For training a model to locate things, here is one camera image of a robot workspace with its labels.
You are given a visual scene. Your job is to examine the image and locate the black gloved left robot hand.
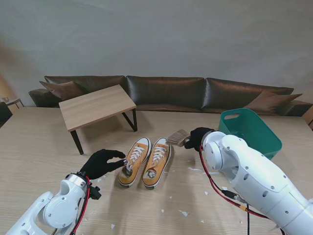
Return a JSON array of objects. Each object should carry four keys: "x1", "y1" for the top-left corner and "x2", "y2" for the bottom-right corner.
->
[{"x1": 80, "y1": 149, "x2": 128, "y2": 180}]

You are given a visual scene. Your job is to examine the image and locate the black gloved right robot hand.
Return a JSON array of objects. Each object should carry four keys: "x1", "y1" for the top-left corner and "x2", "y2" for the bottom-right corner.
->
[{"x1": 184, "y1": 127, "x2": 216, "y2": 152}]

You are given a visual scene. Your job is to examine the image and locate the white handled brown bristle brush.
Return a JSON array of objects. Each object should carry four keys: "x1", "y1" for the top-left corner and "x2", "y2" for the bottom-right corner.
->
[{"x1": 166, "y1": 129, "x2": 192, "y2": 147}]

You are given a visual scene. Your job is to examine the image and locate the yellow canvas sneaker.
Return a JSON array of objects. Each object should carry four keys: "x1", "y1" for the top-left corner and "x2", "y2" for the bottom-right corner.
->
[
  {"x1": 142, "y1": 137, "x2": 172, "y2": 190},
  {"x1": 118, "y1": 137, "x2": 152, "y2": 189}
]

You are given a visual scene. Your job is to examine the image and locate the green plastic basin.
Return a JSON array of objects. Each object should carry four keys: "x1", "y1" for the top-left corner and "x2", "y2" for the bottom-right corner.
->
[{"x1": 218, "y1": 108, "x2": 283, "y2": 161}]

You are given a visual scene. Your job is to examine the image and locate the brown leather sofa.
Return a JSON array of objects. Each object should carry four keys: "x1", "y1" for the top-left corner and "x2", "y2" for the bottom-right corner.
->
[{"x1": 28, "y1": 75, "x2": 313, "y2": 118}]

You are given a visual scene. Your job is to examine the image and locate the small wooden bench black legs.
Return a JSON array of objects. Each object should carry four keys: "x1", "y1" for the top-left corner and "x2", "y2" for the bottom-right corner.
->
[{"x1": 58, "y1": 84, "x2": 137, "y2": 155}]

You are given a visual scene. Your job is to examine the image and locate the brown sofa cushion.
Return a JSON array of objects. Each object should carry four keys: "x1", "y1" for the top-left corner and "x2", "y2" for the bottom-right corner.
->
[
  {"x1": 244, "y1": 90, "x2": 303, "y2": 116},
  {"x1": 39, "y1": 80, "x2": 84, "y2": 100}
]

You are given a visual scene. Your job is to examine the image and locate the small wooden side table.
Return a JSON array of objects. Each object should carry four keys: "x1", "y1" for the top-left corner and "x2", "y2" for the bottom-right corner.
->
[{"x1": 0, "y1": 96, "x2": 25, "y2": 110}]

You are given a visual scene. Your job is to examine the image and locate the dark chair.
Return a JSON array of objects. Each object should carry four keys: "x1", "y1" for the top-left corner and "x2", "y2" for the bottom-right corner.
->
[{"x1": 0, "y1": 101, "x2": 13, "y2": 129}]

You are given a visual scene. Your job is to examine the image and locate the red black left arm cable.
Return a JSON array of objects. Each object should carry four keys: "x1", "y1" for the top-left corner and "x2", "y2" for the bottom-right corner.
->
[{"x1": 72, "y1": 176, "x2": 92, "y2": 235}]

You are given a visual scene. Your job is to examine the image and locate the red black arm cable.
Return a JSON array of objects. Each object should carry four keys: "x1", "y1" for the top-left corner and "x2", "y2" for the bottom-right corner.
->
[
  {"x1": 72, "y1": 176, "x2": 92, "y2": 235},
  {"x1": 199, "y1": 145, "x2": 282, "y2": 235}
]

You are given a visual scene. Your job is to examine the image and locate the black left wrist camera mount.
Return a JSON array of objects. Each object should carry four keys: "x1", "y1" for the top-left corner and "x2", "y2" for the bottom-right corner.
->
[{"x1": 88, "y1": 186, "x2": 102, "y2": 200}]

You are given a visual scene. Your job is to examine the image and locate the red black right arm cable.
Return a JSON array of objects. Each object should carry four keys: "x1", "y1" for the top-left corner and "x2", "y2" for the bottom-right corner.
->
[{"x1": 199, "y1": 145, "x2": 282, "y2": 235}]

